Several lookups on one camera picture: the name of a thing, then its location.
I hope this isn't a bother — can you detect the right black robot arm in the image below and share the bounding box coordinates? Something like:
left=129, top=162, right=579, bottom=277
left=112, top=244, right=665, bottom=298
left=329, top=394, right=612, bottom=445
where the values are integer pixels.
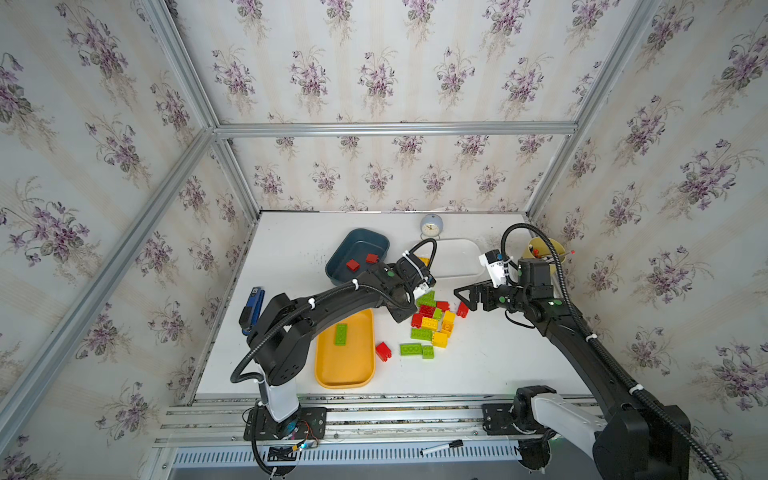
left=454, top=247, right=727, bottom=479

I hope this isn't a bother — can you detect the yellow pen cup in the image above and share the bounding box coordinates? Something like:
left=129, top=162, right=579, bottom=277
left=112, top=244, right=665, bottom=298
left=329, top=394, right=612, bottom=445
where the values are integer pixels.
left=523, top=237, right=571, bottom=263

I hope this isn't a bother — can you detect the white plastic bin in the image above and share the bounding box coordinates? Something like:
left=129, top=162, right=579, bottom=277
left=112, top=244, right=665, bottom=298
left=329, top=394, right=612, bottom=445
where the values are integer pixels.
left=429, top=238, right=485, bottom=280

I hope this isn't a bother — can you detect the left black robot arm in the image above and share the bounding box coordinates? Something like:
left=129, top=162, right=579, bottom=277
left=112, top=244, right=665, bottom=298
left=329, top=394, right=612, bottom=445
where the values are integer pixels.
left=230, top=238, right=438, bottom=423

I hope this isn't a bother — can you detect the light blue desk clock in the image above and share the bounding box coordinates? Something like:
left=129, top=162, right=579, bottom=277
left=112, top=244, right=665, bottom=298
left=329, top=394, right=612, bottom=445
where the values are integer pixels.
left=419, top=213, right=444, bottom=240

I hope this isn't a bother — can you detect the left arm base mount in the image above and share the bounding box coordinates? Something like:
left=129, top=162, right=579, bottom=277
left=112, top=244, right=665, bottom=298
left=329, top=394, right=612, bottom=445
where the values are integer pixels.
left=243, top=405, right=328, bottom=442

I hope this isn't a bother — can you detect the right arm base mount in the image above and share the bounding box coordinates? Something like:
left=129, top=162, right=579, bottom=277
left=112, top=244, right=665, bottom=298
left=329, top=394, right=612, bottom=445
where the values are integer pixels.
left=481, top=403, right=530, bottom=436

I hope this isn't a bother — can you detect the yellow plastic tray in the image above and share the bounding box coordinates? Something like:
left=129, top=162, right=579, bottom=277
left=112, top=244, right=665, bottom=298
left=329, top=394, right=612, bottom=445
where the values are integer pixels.
left=314, top=309, right=376, bottom=390

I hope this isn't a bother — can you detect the blue stapler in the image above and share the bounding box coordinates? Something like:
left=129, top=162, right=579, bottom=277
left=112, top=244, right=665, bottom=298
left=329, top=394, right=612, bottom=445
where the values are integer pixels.
left=238, top=287, right=265, bottom=336

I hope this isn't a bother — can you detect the black marker pen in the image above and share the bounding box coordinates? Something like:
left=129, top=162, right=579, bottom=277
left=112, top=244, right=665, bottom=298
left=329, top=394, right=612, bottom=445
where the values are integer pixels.
left=419, top=439, right=464, bottom=457

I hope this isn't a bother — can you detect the dark teal plastic bin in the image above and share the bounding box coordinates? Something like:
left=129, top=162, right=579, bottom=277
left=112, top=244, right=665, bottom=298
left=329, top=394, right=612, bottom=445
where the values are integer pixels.
left=325, top=228, right=390, bottom=286

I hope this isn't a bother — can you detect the yellow lego brick pile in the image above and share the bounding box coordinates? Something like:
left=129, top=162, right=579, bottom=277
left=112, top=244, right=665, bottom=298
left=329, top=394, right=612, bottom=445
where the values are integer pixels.
left=431, top=332, right=449, bottom=348

